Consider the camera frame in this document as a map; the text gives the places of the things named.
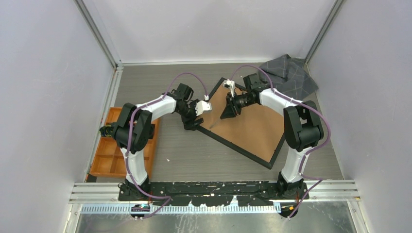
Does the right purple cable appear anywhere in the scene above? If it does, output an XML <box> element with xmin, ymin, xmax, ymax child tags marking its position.
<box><xmin>229</xmin><ymin>65</ymin><xmax>332</xmax><ymax>220</ymax></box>

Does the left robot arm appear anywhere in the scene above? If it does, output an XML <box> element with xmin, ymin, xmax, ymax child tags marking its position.
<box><xmin>111</xmin><ymin>83</ymin><xmax>203</xmax><ymax>201</ymax></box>

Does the black picture frame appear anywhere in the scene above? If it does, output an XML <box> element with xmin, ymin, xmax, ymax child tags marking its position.
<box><xmin>197</xmin><ymin>78</ymin><xmax>285</xmax><ymax>169</ymax></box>

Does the orange wooden divided tray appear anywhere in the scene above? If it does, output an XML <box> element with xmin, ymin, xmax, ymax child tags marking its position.
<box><xmin>89</xmin><ymin>118</ymin><xmax>161</xmax><ymax>178</ymax></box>

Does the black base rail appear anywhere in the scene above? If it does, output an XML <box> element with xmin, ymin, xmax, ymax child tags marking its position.
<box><xmin>118</xmin><ymin>180</ymin><xmax>308</xmax><ymax>207</ymax></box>

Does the grey checked cloth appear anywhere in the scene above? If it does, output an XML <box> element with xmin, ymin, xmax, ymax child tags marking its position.
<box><xmin>258</xmin><ymin>54</ymin><xmax>319</xmax><ymax>100</ymax></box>

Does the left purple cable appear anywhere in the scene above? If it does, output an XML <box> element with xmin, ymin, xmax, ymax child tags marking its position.
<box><xmin>125</xmin><ymin>72</ymin><xmax>210</xmax><ymax>220</ymax></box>

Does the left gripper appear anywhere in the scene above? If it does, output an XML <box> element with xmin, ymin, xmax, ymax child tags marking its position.
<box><xmin>177</xmin><ymin>100</ymin><xmax>204</xmax><ymax>131</ymax></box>

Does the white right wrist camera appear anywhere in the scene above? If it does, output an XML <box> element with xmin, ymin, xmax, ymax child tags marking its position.
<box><xmin>223</xmin><ymin>79</ymin><xmax>235</xmax><ymax>97</ymax></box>

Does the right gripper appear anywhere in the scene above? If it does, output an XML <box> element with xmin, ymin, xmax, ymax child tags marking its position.
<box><xmin>221</xmin><ymin>91</ymin><xmax>255</xmax><ymax>120</ymax></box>

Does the purple cable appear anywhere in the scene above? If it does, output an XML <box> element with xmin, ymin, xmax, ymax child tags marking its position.
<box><xmin>125</xmin><ymin>72</ymin><xmax>210</xmax><ymax>220</ymax></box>
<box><xmin>229</xmin><ymin>65</ymin><xmax>332</xmax><ymax>220</ymax></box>

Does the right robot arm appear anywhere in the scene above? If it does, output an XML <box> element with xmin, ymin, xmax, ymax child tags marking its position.
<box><xmin>220</xmin><ymin>74</ymin><xmax>324</xmax><ymax>199</ymax></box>

